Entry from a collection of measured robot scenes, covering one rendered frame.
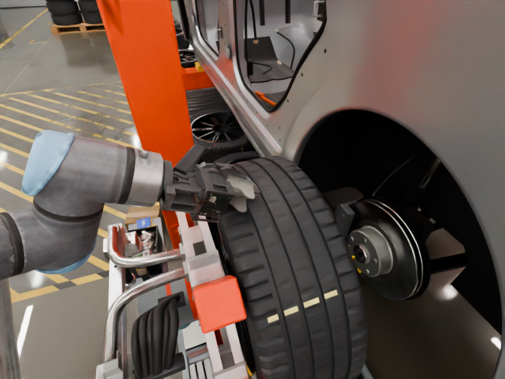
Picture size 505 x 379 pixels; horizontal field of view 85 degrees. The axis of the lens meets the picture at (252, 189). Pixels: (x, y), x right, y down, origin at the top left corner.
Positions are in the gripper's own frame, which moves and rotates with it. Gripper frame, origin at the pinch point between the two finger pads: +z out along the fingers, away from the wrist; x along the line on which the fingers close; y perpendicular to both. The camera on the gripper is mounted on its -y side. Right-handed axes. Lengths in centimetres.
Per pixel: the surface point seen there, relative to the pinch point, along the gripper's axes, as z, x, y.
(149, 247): 2, -72, -42
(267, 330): 0.6, -12.8, 23.5
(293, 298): 4.7, -7.4, 20.8
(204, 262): -8.1, -12.5, 9.3
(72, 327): -18, -149, -47
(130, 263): -17.0, -30.7, -3.7
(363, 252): 45.5, -11.5, 6.5
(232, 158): 57, -53, -105
